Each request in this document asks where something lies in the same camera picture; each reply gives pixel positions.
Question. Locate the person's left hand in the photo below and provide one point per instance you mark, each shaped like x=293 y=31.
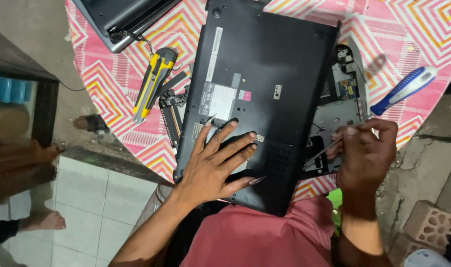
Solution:
x=207 y=174

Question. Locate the person's right hand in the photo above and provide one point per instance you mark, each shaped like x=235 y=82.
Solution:
x=366 y=159

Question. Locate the person's right fingers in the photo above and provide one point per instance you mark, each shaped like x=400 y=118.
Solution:
x=344 y=139

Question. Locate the black laptop bottom cover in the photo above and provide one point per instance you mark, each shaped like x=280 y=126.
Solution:
x=262 y=74

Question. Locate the open laptop chassis with board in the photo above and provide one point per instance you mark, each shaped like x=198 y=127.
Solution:
x=338 y=111

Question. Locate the green plastic object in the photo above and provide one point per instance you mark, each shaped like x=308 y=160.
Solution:
x=336 y=207

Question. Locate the pink zigzag patterned tablecloth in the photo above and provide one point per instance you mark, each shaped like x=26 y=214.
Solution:
x=396 y=37

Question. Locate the perforated clay brick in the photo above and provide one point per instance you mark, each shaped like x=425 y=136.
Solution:
x=433 y=224

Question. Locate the person's red shirt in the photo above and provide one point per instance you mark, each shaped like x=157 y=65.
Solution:
x=255 y=237

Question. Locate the white rounded object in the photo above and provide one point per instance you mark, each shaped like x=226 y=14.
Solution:
x=429 y=259

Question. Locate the black laptop circuit part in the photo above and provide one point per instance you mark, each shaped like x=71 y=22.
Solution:
x=172 y=111

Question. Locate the yellow black utility knife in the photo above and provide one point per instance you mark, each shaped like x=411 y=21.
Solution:
x=153 y=83

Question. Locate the dark sandal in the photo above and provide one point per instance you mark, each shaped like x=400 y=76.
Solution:
x=93 y=123

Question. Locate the grey laptop lid assembly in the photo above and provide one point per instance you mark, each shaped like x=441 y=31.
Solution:
x=118 y=18

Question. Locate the dark cabinet with blue cups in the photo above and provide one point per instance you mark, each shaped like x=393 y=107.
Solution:
x=21 y=92

